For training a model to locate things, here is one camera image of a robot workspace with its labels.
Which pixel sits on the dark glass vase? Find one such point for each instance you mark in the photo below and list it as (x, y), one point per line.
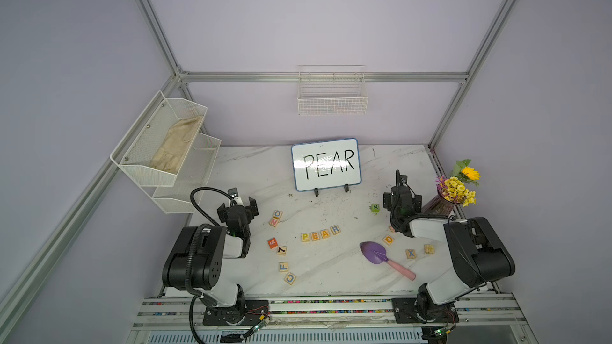
(438, 206)

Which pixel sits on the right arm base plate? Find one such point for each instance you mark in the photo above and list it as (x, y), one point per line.
(411, 310)

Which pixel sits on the wooden block letter X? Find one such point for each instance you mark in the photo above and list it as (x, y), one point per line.
(411, 253)

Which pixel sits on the wooden block yellow letter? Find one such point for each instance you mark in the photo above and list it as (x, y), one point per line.
(429, 249)

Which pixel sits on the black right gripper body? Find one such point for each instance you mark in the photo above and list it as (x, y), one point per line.
(402, 199)

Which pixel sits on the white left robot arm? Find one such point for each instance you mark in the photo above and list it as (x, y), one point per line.
(195, 262)

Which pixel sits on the blue framed whiteboard PEAR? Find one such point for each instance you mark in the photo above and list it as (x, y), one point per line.
(325, 165)

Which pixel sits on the white wire wall basket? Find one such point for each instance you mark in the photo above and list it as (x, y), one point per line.
(332, 90)

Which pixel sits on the purple scoop pink handle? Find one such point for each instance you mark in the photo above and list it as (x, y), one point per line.
(377, 254)

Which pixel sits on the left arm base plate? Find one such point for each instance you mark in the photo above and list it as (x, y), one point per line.
(246, 313)

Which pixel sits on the wooden block orange D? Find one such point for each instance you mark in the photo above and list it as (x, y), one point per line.
(388, 240)

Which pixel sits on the wooden block blue F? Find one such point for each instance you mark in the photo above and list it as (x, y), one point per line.
(283, 267)

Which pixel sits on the beige cloth in shelf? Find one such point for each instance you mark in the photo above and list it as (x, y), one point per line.
(170, 156)

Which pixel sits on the orange block white B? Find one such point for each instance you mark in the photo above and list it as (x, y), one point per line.
(272, 243)

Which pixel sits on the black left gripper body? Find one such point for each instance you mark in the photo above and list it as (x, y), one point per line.
(250, 211)

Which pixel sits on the yellow flower bouquet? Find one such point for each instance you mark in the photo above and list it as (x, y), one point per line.
(456, 187)

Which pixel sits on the wooden block blue R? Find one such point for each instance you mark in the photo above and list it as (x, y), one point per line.
(335, 230)

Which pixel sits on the wooden block orange A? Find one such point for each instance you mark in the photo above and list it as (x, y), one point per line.
(325, 234)

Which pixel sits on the white two-tier mesh shelf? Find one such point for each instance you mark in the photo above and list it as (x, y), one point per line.
(171, 193)

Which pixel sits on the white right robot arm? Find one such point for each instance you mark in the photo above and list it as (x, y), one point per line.
(477, 254)

